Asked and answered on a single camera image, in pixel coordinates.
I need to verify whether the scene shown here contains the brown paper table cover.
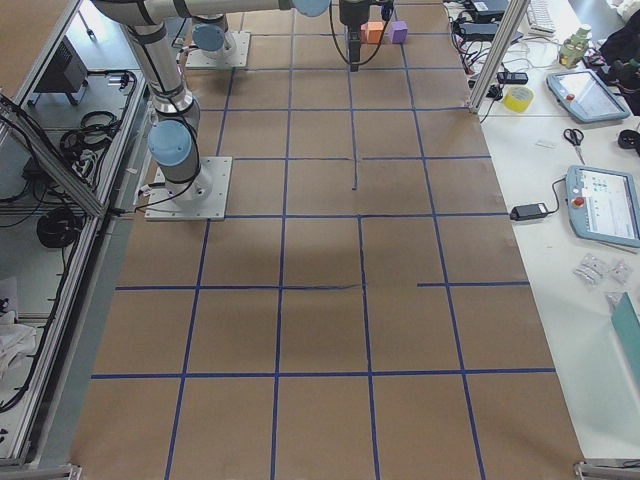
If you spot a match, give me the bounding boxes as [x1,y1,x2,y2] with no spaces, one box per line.
[71,1,581,479]

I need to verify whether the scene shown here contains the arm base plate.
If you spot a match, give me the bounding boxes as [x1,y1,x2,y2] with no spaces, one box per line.
[186,31,251,70]
[144,156,233,221]

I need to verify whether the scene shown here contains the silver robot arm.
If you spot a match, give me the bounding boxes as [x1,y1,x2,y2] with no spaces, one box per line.
[183,1,394,72]
[93,1,330,203]

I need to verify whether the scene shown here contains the aluminium frame post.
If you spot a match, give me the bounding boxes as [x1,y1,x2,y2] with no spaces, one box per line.
[468,0,529,113]

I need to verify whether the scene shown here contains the near teach pendant tablet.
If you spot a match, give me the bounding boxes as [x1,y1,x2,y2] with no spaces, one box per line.
[565,165,639,248]

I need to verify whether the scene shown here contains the far teach pendant tablet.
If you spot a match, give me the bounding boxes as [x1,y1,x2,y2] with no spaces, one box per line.
[546,70,630,123]

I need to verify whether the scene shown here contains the black handled scissors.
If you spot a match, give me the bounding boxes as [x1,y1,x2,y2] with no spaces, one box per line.
[563,128,585,165]

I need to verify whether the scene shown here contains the purple foam cube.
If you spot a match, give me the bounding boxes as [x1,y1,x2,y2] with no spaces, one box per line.
[389,20,408,44]

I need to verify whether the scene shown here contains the teal folder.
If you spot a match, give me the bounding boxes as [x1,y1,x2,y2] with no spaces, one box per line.
[611,293,640,387]

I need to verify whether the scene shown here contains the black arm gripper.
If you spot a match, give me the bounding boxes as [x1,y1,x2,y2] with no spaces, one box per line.
[338,0,371,72]

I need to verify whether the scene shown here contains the black power adapter brick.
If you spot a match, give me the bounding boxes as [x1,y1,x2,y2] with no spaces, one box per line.
[509,203,549,221]

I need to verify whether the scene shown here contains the teach pendant tablet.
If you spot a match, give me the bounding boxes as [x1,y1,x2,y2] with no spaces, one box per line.
[546,70,630,123]
[565,165,639,248]

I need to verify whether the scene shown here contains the yellow tape roll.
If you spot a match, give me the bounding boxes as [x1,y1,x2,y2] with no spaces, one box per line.
[503,85,534,113]

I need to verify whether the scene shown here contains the orange foam cube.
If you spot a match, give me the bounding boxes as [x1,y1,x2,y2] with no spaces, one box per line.
[360,21,385,45]

